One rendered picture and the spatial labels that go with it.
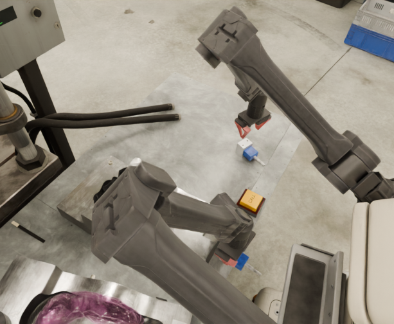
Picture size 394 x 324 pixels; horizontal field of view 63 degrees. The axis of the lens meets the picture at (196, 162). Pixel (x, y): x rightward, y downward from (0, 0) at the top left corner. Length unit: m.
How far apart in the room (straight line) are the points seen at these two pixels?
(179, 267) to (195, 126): 1.04
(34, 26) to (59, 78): 1.83
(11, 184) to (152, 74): 1.95
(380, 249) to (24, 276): 0.83
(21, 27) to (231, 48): 0.86
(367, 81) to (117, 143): 2.62
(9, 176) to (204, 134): 0.76
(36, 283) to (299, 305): 0.65
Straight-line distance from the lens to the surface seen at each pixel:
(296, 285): 0.81
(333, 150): 0.70
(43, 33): 1.34
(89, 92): 2.89
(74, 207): 1.11
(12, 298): 0.99
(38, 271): 0.99
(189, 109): 1.45
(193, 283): 0.40
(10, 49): 1.28
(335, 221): 2.24
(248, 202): 1.12
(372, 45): 3.85
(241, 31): 0.59
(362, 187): 0.74
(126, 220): 0.37
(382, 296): 0.53
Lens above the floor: 1.77
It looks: 51 degrees down
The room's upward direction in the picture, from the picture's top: 4 degrees clockwise
